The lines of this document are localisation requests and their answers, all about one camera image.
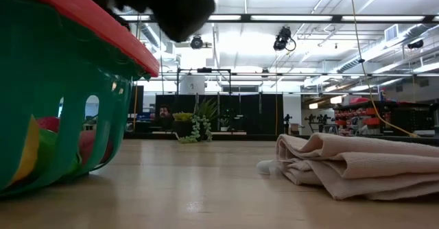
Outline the yellow toy banana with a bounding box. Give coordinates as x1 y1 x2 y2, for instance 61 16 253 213
10 114 40 186

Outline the black hanging overhead camera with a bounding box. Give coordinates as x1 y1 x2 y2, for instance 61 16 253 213
272 26 297 52

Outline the round black ceiling device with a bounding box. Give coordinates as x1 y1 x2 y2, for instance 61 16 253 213
189 35 204 50

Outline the black overhead rig beam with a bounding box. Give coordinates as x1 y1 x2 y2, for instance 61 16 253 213
116 13 439 25

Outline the pinkish red toy fruit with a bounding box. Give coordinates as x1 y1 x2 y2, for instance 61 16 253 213
79 130 115 165

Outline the yellow hanging cable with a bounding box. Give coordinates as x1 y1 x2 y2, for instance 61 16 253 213
348 0 420 138

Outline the black gantry frame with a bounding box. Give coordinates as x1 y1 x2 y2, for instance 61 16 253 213
176 67 233 96

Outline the shelf with red bins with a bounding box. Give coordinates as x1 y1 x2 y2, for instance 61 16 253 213
333 97 439 138

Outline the potted artificial succulent plant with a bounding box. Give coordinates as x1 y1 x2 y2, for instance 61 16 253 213
172 98 219 145

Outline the green toy leafy vegetable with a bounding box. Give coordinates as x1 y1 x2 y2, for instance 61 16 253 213
32 129 83 180

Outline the person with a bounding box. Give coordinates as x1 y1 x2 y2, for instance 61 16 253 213
156 104 176 131

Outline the black partition wall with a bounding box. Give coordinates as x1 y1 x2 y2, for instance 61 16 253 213
155 93 285 136

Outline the teal basket with orange rim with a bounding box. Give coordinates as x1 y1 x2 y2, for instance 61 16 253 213
0 0 161 200

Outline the black aluminium table frame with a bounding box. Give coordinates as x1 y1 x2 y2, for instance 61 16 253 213
123 131 439 147

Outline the white cloth tag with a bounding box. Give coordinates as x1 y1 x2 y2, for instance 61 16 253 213
256 159 281 176

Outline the folded beige cloth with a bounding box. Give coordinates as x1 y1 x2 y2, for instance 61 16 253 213
276 132 439 202

